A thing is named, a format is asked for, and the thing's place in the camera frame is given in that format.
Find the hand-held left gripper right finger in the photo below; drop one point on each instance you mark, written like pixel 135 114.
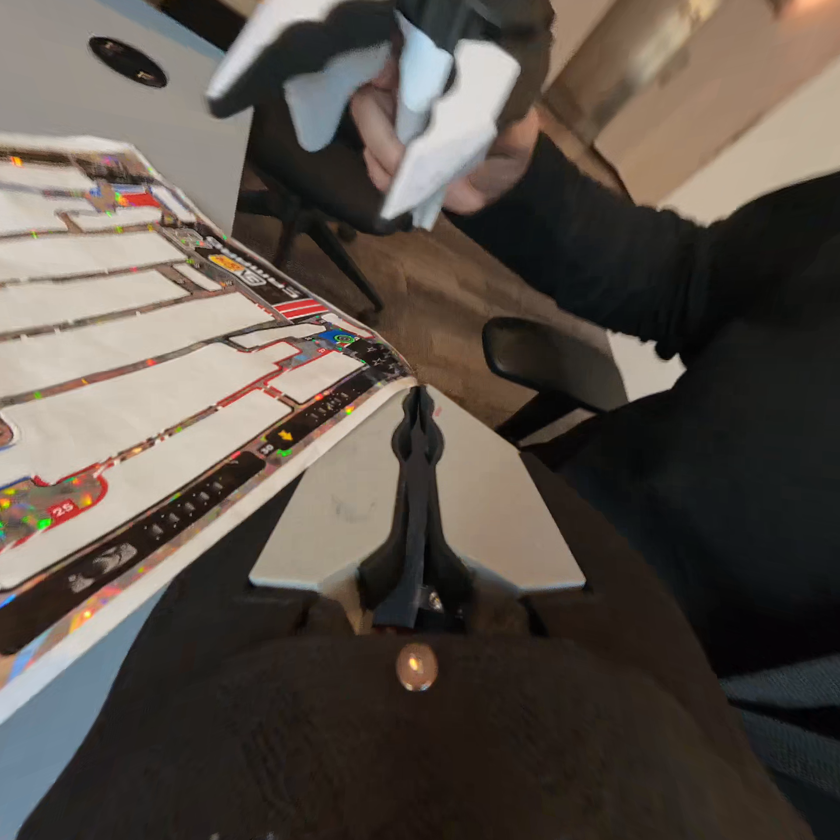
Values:
pixel 505 525

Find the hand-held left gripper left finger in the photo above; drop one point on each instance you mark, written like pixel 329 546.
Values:
pixel 328 525

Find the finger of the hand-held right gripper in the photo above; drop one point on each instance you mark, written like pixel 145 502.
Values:
pixel 262 39
pixel 472 111

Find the holographic sticker sheet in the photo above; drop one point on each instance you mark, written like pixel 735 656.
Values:
pixel 131 394

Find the person's right forearm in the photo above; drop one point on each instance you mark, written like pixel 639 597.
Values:
pixel 623 262

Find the black desk grommet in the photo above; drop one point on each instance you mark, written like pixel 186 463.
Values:
pixel 128 61

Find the person's right hand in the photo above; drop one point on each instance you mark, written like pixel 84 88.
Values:
pixel 505 170

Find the black office chair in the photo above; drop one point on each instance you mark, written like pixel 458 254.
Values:
pixel 315 184
pixel 551 358

